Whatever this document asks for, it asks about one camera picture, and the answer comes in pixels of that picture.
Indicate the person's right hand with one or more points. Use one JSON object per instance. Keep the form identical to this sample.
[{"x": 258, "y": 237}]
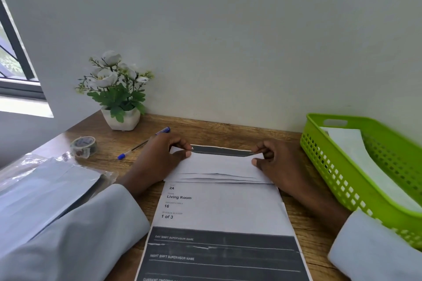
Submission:
[{"x": 287, "y": 168}]

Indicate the person's left hand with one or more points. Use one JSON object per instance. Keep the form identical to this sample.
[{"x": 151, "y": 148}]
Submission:
[{"x": 155, "y": 162}]

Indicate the printed paper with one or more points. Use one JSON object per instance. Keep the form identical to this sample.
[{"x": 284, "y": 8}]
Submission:
[{"x": 217, "y": 165}]

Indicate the green plastic basket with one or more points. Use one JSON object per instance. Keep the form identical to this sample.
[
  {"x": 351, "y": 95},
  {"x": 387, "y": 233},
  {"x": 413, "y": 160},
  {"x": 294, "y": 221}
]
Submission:
[{"x": 346, "y": 192}]

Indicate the stack of printed papers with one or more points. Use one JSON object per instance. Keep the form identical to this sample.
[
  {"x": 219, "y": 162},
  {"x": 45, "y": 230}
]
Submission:
[{"x": 224, "y": 208}]

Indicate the patterned tape roll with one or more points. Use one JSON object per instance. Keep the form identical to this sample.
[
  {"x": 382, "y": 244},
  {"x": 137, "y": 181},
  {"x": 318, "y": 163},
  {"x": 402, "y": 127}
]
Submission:
[{"x": 80, "y": 149}]

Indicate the long white envelope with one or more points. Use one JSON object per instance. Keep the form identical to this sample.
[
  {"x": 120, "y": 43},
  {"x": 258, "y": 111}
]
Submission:
[{"x": 362, "y": 162}]

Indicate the plastic-wrapped white envelope pack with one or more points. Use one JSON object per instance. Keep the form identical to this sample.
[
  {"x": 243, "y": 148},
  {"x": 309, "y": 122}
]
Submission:
[{"x": 39, "y": 192}]

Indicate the person's left forearm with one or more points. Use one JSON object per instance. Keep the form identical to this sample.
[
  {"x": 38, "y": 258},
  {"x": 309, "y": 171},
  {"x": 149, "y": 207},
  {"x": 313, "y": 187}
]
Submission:
[{"x": 82, "y": 241}]

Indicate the person's right forearm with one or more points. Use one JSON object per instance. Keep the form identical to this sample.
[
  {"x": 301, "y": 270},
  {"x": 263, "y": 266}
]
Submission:
[{"x": 362, "y": 251}]

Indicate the blue ballpoint pen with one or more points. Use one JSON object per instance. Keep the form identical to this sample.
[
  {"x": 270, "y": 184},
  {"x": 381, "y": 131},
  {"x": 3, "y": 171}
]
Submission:
[{"x": 121, "y": 156}]

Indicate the potted white flower plant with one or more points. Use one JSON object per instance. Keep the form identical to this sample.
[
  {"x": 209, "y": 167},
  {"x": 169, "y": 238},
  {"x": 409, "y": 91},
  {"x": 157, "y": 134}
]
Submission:
[{"x": 115, "y": 96}]

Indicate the white window sill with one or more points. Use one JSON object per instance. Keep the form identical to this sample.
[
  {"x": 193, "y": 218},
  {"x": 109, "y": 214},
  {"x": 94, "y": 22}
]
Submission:
[{"x": 23, "y": 106}]

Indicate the black framed window with grille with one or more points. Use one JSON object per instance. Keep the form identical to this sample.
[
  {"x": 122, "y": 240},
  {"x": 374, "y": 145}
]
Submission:
[{"x": 19, "y": 88}]

